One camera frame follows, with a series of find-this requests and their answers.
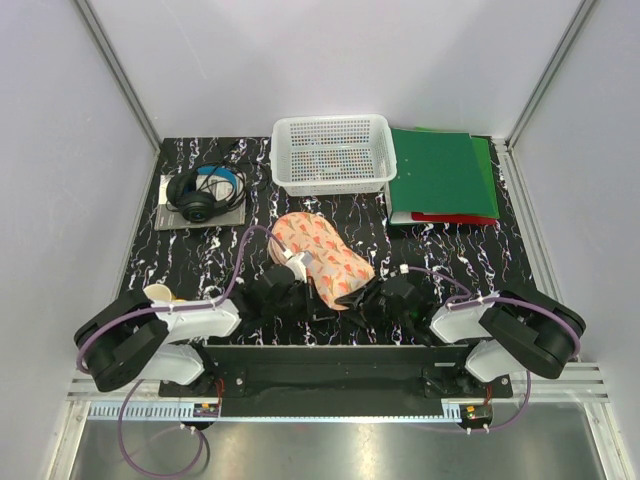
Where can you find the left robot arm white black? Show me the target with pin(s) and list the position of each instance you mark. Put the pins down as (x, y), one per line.
(136, 338)

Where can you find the black blue headphones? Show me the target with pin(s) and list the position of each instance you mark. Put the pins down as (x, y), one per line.
(262, 179)

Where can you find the yellow ceramic mug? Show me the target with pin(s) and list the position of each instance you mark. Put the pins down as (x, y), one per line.
(161, 296)

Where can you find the floral pink laundry bag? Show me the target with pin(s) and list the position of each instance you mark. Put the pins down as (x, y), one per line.
(337, 270)

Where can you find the white slotted cable duct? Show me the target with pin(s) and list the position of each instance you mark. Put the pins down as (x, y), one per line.
(243, 410)

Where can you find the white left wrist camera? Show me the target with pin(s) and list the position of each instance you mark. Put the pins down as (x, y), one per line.
(298, 264)

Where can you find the grey booklet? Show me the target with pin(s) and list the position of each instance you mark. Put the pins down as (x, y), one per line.
(200, 201)

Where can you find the red folder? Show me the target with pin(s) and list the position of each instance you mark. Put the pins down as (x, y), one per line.
(453, 219)

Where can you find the white plastic mesh basket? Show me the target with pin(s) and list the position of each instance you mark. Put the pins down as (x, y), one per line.
(332, 155)

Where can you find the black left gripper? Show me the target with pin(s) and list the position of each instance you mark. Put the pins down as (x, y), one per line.
(309, 308)

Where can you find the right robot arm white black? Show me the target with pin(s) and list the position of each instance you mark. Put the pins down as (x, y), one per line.
(508, 331)

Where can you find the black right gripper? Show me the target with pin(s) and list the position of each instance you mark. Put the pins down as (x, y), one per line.
(367, 306)

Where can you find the green flat folder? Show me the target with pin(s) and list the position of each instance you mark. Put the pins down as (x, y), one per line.
(483, 155)

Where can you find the aluminium frame rail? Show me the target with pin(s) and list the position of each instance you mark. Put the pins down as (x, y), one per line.
(99, 36)

